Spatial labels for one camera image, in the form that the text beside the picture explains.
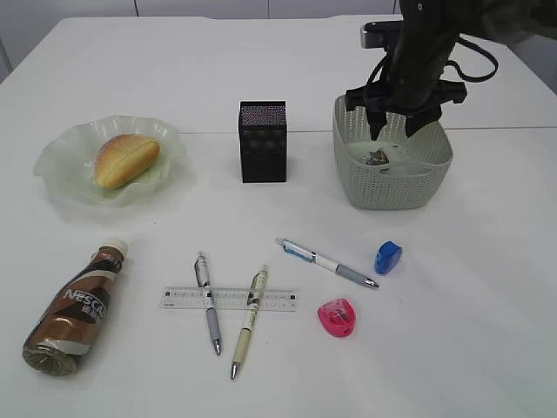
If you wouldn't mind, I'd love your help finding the transparent plastic ruler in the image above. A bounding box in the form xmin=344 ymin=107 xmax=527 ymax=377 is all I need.
xmin=159 ymin=287 xmax=300 ymax=312

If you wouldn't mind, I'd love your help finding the white pen with grey grip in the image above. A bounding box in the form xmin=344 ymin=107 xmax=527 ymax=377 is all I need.
xmin=275 ymin=238 xmax=379 ymax=289

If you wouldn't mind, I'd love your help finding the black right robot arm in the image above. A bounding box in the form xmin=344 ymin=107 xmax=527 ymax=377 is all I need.
xmin=346 ymin=1 xmax=556 ymax=139

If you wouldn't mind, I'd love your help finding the grey grip patterned pen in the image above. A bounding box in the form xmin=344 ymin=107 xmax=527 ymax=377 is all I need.
xmin=194 ymin=252 xmax=222 ymax=355

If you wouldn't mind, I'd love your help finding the sugared bread roll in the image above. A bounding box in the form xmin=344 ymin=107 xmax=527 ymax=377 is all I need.
xmin=94 ymin=134 xmax=161 ymax=190

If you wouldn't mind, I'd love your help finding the beige grip patterned pen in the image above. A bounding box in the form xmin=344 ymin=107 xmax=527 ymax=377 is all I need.
xmin=230 ymin=265 xmax=268 ymax=381

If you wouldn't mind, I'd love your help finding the light green plastic basket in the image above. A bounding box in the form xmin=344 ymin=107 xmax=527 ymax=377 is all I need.
xmin=332 ymin=96 xmax=453 ymax=210

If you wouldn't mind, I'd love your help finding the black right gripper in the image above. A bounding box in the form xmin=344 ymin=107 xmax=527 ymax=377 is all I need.
xmin=345 ymin=38 xmax=466 ymax=140

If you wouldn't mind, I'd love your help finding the brown Nescafe coffee bottle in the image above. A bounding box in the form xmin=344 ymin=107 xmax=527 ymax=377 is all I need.
xmin=22 ymin=238 xmax=128 ymax=376

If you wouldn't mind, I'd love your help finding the small paper ball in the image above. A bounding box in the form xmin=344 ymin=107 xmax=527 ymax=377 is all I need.
xmin=360 ymin=148 xmax=389 ymax=166

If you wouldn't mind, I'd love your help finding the blue pencil sharpener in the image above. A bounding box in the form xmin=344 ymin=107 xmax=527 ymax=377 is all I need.
xmin=374 ymin=241 xmax=403 ymax=275

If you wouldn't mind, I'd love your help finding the pale green wavy plate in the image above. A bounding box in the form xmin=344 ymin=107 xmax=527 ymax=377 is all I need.
xmin=33 ymin=115 xmax=186 ymax=207

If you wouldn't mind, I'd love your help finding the black mesh pen holder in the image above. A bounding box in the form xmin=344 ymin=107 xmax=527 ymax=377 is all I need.
xmin=238 ymin=101 xmax=287 ymax=183

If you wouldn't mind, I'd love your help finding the pink pencil sharpener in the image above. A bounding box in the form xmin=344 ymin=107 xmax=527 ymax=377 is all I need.
xmin=317 ymin=298 xmax=356 ymax=338

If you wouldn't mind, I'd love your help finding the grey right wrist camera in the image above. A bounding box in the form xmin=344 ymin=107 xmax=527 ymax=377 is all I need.
xmin=360 ymin=21 xmax=403 ymax=51

